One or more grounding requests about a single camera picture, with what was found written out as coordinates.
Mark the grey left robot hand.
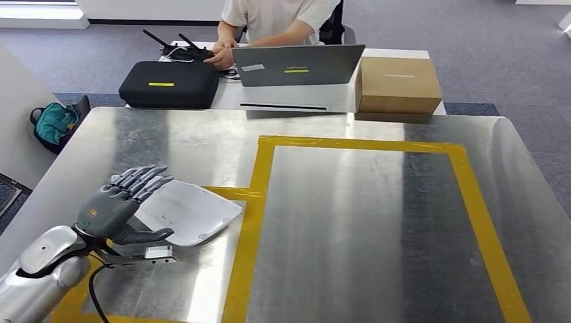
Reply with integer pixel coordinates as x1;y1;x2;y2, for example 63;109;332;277
73;166;176;247

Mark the white plastic mirror cover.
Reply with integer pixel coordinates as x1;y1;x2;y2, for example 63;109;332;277
110;174;244;248

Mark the stainless steel workbench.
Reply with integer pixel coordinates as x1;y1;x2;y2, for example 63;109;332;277
0;106;571;323

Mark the teal backpack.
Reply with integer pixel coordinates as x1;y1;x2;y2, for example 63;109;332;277
29;94;92;155

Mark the black hard case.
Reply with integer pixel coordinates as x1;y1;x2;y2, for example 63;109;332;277
118;61;220;110

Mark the black antenna remote controller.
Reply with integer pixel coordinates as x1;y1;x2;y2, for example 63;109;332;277
141;28;216;63

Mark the white table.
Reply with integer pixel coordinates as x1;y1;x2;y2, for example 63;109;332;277
125;40;448;116

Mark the grey laptop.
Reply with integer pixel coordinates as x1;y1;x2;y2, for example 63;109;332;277
231;44;367;88

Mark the person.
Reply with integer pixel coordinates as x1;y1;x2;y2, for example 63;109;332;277
203;0;342;72

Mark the black office chair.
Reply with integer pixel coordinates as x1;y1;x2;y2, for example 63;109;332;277
318;0;358;46

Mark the brown cardboard box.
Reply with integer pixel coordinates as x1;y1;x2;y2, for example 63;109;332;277
354;56;443;115

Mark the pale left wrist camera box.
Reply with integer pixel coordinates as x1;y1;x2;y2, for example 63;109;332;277
143;245;174;261

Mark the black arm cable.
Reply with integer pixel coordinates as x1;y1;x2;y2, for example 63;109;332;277
88;262;117;323

